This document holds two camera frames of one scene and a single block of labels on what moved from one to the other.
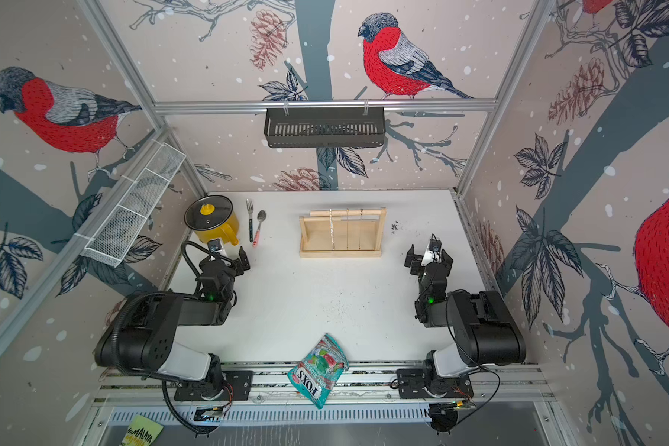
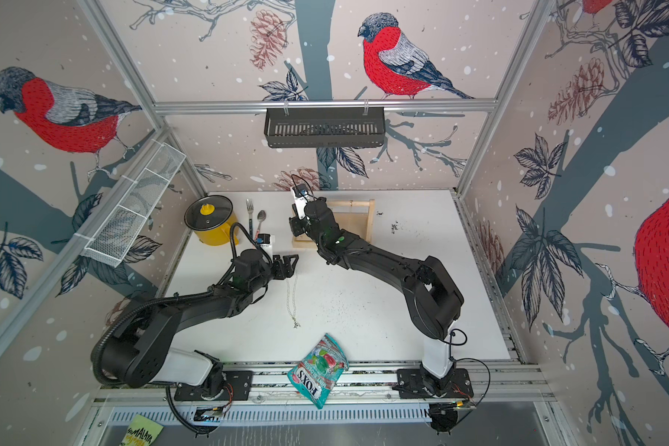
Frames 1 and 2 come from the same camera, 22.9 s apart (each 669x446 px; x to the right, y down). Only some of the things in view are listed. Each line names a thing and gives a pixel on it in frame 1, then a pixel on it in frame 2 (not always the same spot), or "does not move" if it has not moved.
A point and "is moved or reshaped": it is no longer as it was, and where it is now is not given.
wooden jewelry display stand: [342, 233] is moved or reshaped
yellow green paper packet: [141, 431] does not move
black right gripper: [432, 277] -> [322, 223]
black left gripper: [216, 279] -> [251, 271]
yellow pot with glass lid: [213, 217] does not move
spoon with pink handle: [261, 216] does not move
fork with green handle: [250, 210] does not move
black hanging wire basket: [324, 129] does not move
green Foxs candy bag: [319, 367] does not move
